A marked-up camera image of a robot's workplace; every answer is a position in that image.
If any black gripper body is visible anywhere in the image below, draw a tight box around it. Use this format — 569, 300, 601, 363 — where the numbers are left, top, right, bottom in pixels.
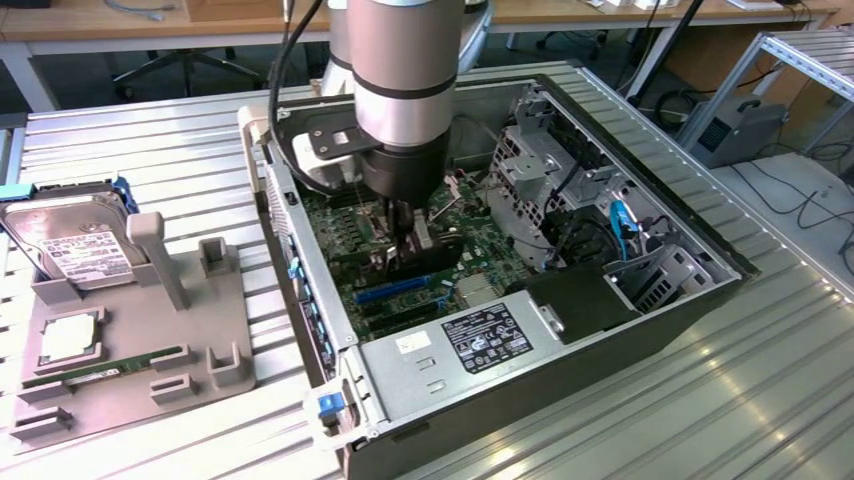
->
362, 132, 452, 210

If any green graphics card black cooler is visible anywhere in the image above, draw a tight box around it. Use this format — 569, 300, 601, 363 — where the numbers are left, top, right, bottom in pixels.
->
358, 234, 465, 285

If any green motherboard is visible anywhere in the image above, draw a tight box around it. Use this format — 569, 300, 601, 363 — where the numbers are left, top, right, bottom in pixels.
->
302, 167, 535, 346

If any blue expansion slot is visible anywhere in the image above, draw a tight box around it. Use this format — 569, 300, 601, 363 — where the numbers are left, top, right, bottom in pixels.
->
354, 275, 432, 305

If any silver chipset heatsink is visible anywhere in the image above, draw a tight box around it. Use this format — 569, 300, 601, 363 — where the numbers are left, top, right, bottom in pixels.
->
456, 277, 501, 306

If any black expansion slot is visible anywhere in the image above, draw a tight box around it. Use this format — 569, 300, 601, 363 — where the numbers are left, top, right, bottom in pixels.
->
365, 302, 441, 331

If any silver drive cage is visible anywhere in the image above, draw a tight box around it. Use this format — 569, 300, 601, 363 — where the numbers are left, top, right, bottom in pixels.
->
489, 122, 608, 211

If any black plastic shroud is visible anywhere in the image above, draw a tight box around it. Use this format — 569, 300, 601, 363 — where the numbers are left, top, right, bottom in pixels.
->
522, 262, 641, 346

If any grey power supply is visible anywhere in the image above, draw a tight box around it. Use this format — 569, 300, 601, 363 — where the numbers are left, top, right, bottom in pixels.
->
358, 292, 565, 421

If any silver perforated disk bay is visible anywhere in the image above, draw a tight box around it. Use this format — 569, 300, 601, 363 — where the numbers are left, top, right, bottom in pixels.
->
603, 242, 739, 314

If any black office chair base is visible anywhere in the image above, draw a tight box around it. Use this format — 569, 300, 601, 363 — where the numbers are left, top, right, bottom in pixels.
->
109, 47, 262, 99

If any black open PC case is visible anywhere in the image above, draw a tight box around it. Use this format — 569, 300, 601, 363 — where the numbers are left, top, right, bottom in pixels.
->
236, 72, 761, 480

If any blue disk caddy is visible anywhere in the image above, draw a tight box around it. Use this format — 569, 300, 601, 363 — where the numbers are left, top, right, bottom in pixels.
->
0, 172, 140, 216

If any grey parts rack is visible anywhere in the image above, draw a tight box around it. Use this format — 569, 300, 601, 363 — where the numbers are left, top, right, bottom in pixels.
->
9, 212, 258, 454

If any silver hard disk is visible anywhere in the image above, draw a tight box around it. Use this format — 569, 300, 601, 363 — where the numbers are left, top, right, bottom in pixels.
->
0, 192, 134, 292

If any green RAM stick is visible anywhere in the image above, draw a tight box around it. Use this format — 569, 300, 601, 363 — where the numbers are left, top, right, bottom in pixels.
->
21, 348, 185, 389

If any silver CPU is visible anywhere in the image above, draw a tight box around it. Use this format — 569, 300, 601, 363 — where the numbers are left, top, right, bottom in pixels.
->
37, 315, 98, 365

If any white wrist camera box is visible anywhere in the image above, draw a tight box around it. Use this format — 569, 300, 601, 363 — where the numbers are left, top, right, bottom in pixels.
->
289, 127, 382, 194

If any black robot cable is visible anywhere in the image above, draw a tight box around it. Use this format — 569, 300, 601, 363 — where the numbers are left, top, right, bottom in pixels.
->
265, 0, 334, 196

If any blue wire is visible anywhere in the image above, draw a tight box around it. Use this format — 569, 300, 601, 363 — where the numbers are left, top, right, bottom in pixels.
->
607, 198, 643, 262

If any wooden desk white frame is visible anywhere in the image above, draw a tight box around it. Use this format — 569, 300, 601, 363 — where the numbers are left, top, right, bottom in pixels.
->
489, 0, 841, 99
0, 0, 334, 114

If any light blue network cable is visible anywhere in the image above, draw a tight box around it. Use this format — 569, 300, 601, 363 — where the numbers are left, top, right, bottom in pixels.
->
104, 0, 178, 22

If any grey box with handle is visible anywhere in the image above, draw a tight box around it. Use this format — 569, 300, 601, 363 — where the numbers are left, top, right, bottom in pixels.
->
676, 94, 792, 169

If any aluminium frame table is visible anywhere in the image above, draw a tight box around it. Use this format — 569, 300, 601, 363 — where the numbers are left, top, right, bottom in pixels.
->
696, 27, 854, 151

